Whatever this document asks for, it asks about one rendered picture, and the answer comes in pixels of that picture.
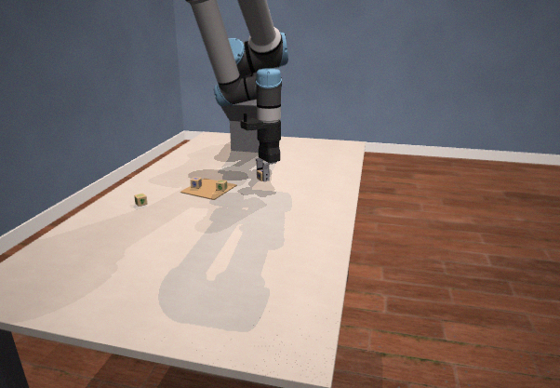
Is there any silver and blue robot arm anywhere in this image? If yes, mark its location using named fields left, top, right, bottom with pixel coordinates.
left=186, top=0, right=288, bottom=109

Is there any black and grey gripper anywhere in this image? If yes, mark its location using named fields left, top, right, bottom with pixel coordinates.
left=241, top=107, right=281, bottom=181

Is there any tan flat mat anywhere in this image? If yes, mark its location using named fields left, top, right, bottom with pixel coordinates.
left=180, top=179, right=237, bottom=200

